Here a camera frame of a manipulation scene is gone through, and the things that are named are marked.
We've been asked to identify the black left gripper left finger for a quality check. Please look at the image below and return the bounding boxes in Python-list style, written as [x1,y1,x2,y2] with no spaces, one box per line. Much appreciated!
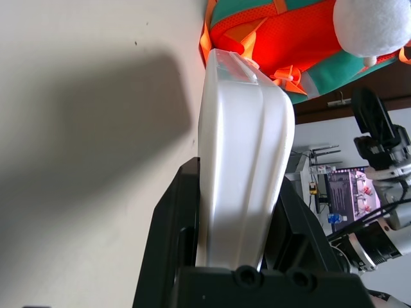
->
[133,157,202,308]

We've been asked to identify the computer monitor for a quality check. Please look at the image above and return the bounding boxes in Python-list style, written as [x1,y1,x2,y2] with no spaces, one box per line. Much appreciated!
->
[326,166,383,232]

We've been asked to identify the grey white plush shark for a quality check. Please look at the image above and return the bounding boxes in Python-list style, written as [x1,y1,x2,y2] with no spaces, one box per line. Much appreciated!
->
[332,0,411,67]

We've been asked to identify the white pencil case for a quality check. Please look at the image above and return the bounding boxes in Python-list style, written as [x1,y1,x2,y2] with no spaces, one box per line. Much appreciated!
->
[196,48,295,270]

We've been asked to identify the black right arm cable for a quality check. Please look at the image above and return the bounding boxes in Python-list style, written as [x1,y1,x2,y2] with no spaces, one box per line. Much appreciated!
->
[327,200,411,241]

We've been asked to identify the clear water bottle blue label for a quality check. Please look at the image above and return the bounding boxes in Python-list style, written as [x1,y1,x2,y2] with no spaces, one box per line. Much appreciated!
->
[326,212,349,225]

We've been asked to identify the orange teal backpack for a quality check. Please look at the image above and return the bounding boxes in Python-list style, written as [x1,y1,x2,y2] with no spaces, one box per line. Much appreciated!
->
[198,0,411,104]

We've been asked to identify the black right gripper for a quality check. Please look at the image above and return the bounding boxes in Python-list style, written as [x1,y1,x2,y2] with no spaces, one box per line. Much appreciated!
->
[352,87,411,171]

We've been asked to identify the metal hook bracket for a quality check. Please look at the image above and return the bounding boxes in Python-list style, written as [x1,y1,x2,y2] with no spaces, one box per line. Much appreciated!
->
[327,91,353,107]

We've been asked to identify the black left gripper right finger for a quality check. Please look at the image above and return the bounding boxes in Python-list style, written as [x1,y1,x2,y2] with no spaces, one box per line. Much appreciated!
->
[263,180,349,274]

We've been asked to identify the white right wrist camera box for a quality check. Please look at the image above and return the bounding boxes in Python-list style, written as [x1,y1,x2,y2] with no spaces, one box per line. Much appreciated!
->
[365,165,411,184]

